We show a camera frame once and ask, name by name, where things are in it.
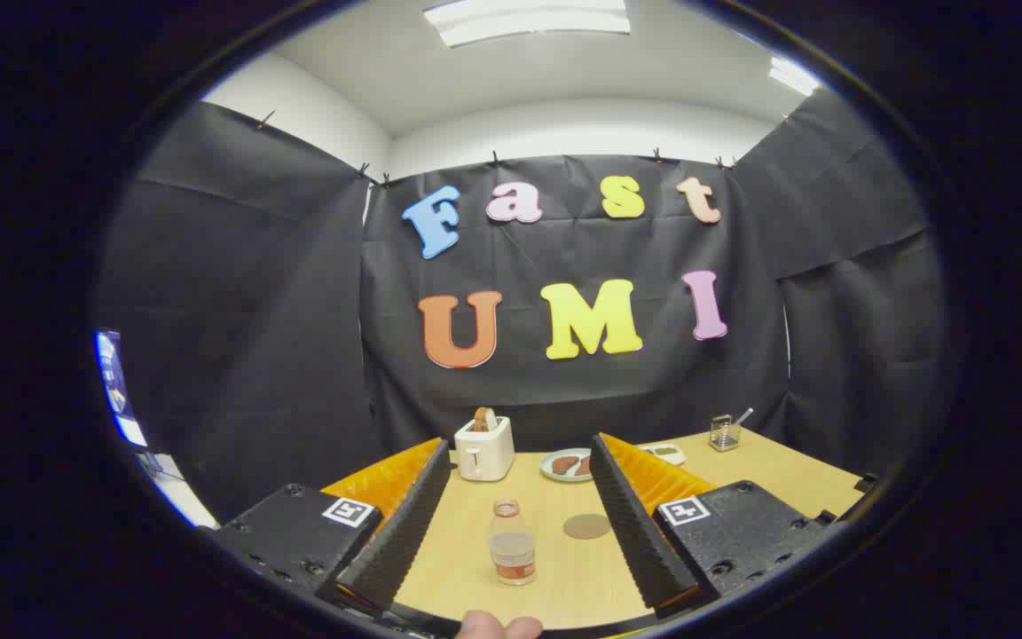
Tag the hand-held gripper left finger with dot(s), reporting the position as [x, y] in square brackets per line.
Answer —
[404, 532]

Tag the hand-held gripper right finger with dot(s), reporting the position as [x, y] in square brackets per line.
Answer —
[640, 532]

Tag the round brown coaster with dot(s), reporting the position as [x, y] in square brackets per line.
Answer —
[587, 526]

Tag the clear plastic juice bottle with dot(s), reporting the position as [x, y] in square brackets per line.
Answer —
[512, 552]

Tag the white divided dish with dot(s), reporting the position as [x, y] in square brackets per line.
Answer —
[666, 453]

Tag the wooden table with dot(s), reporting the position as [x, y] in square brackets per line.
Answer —
[555, 586]

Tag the brown meat pieces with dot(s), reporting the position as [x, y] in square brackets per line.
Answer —
[564, 464]

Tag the white toaster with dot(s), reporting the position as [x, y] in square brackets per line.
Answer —
[484, 457]

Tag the pale blue plate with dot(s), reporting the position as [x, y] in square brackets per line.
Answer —
[546, 468]

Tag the small glass jar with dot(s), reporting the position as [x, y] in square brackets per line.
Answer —
[724, 435]

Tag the metal spoon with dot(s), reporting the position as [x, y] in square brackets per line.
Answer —
[744, 415]

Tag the black backdrop cloth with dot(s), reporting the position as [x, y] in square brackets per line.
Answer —
[564, 390]

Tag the black table clamp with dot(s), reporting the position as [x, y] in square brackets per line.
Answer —
[867, 484]

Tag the blue printed banner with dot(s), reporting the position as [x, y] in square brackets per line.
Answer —
[116, 390]

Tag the small ceiling light panel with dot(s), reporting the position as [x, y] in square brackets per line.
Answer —
[793, 76]

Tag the long ceiling light panel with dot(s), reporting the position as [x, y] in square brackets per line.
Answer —
[529, 19]

